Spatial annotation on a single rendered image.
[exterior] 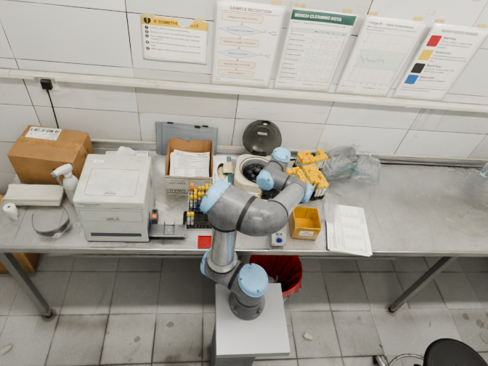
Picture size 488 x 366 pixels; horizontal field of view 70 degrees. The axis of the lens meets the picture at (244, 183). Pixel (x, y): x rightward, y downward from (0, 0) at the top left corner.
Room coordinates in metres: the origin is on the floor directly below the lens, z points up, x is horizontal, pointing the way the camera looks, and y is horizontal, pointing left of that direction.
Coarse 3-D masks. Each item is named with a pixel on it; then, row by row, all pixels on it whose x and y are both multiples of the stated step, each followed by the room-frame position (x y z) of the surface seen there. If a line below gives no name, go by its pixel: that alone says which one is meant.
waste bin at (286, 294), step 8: (256, 256) 1.17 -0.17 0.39; (264, 256) 1.20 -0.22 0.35; (272, 256) 1.23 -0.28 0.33; (280, 256) 1.22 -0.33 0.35; (288, 256) 1.21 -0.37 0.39; (296, 256) 1.19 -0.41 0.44; (264, 264) 1.20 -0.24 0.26; (272, 264) 1.21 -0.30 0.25; (280, 264) 1.20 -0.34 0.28; (288, 264) 1.18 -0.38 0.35; (296, 264) 1.16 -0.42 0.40; (272, 272) 1.19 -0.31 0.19; (280, 272) 1.18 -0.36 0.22; (288, 272) 1.15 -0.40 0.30; (296, 272) 1.11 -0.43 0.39; (280, 280) 1.15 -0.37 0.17; (288, 280) 1.08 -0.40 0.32; (296, 280) 1.05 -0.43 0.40; (288, 288) 1.02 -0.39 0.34; (296, 288) 1.01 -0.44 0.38; (288, 296) 0.96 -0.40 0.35
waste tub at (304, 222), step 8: (296, 208) 1.14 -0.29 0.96; (304, 208) 1.15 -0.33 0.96; (312, 208) 1.15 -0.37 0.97; (296, 216) 1.14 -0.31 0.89; (304, 216) 1.15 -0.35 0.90; (312, 216) 1.16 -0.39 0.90; (296, 224) 1.10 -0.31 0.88; (304, 224) 1.11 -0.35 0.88; (312, 224) 1.12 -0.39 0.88; (320, 224) 1.06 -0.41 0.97; (296, 232) 1.02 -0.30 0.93; (304, 232) 1.02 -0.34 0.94; (312, 232) 1.03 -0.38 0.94
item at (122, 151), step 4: (120, 148) 1.30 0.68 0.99; (124, 148) 1.30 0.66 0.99; (128, 148) 1.30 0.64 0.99; (108, 152) 1.30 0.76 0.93; (112, 152) 1.30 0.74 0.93; (116, 152) 1.27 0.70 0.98; (120, 152) 1.28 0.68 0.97; (124, 152) 1.29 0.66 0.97; (128, 152) 1.30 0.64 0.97; (132, 152) 1.29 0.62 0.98; (136, 152) 1.34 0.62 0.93; (140, 152) 1.35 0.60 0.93; (144, 152) 1.35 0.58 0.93; (148, 152) 1.36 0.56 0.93; (148, 156) 1.34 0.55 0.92
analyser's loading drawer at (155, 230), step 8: (152, 224) 0.91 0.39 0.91; (160, 224) 0.92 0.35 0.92; (168, 224) 0.92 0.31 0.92; (176, 224) 0.94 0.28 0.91; (184, 224) 0.95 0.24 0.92; (152, 232) 0.87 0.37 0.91; (160, 232) 0.88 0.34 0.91; (168, 232) 0.89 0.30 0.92; (176, 232) 0.89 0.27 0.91; (184, 232) 0.90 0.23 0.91
